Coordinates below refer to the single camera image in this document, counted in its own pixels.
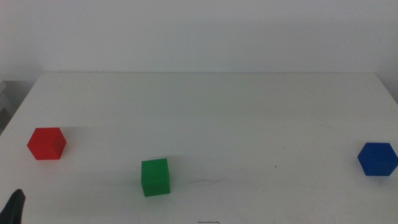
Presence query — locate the red cube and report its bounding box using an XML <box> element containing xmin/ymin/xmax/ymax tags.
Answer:
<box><xmin>27</xmin><ymin>127</ymin><xmax>67</xmax><ymax>161</ymax></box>

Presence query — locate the green cube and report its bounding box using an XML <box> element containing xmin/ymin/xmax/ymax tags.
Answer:
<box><xmin>141</xmin><ymin>157</ymin><xmax>171</xmax><ymax>198</ymax></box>

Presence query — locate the blue cube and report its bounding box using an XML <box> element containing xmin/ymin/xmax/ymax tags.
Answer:
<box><xmin>357</xmin><ymin>142</ymin><xmax>398</xmax><ymax>177</ymax></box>

